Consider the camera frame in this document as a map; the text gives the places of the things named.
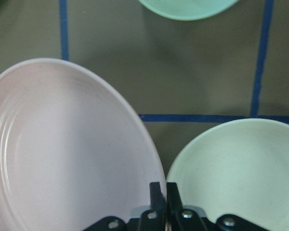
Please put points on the pink plate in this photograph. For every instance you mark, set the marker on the pink plate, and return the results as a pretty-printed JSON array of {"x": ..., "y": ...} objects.
[{"x": 72, "y": 150}]

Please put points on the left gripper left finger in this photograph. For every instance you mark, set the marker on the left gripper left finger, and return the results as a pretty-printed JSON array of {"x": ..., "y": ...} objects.
[{"x": 152, "y": 219}]

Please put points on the green bowl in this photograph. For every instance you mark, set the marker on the green bowl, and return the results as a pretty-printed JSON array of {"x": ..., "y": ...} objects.
[{"x": 187, "y": 10}]

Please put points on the white plate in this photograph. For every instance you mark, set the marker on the white plate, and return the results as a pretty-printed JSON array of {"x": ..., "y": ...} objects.
[{"x": 241, "y": 168}]

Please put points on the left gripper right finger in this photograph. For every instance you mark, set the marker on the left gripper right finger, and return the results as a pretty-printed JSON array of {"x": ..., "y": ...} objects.
[{"x": 189, "y": 218}]

